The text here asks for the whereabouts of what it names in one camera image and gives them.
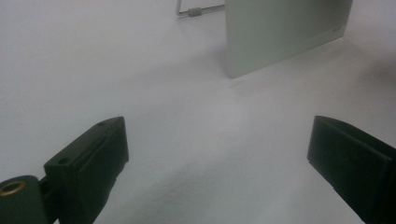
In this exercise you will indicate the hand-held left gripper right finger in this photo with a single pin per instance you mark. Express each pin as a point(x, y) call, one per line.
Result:
point(351, 165)

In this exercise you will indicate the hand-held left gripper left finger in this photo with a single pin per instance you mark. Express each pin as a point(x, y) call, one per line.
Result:
point(90, 165)

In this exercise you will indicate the small whiteboard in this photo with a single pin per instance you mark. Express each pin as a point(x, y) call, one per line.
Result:
point(280, 34)

